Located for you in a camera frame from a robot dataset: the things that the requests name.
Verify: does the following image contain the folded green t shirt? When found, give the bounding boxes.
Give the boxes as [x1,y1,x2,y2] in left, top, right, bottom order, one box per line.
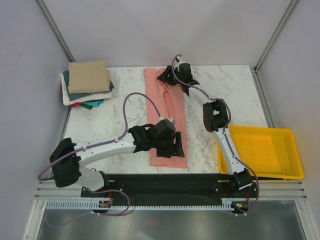
[80,103,94,110]

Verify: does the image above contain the white slotted cable duct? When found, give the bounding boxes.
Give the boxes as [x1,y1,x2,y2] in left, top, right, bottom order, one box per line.
[45,199,236,212]

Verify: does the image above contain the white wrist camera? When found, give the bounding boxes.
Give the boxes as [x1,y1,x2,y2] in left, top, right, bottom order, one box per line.
[171,55,185,71]
[158,116,176,125]

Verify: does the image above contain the right aluminium frame post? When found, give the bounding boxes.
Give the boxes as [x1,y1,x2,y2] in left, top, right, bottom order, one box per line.
[250,0,300,75]

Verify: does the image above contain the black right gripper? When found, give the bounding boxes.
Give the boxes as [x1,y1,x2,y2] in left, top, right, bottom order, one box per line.
[156,66,183,86]

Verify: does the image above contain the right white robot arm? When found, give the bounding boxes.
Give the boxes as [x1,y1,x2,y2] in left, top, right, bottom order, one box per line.
[157,61,253,197]

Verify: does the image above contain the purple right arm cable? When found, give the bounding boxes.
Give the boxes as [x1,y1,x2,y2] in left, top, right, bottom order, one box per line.
[171,53,262,217]

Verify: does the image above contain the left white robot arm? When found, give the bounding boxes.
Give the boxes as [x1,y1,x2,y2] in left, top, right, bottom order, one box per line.
[49,119,185,197]

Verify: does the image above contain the aluminium frame post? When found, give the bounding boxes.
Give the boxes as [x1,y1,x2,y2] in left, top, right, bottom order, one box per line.
[250,0,300,75]
[34,0,75,62]

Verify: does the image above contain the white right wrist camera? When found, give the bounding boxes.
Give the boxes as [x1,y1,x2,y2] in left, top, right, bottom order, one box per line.
[171,55,185,71]

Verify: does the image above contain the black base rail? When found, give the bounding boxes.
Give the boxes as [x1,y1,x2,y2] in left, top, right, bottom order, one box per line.
[81,173,258,206]

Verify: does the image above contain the folded teal t shirt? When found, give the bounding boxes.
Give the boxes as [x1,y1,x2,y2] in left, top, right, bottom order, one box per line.
[83,99,104,107]

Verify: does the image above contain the folded dark blue t shirt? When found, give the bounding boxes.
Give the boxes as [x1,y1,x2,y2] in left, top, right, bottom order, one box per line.
[68,70,113,94]

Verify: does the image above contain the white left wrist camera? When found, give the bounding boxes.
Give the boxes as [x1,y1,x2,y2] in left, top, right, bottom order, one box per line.
[158,116,176,125]

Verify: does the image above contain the aluminium extrusion rails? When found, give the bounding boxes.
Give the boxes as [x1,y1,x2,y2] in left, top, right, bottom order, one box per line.
[34,180,82,200]

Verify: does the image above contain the left aluminium frame post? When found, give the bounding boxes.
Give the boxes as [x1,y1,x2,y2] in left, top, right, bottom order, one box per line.
[34,0,75,62]

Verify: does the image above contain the folded red t shirt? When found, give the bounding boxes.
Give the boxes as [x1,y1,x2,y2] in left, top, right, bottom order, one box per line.
[70,102,83,108]

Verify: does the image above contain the pink t shirt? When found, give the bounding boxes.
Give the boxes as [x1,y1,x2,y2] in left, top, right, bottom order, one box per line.
[143,68,188,169]

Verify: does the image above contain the yellow plastic bin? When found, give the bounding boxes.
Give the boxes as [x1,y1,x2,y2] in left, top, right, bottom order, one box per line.
[217,125,304,180]

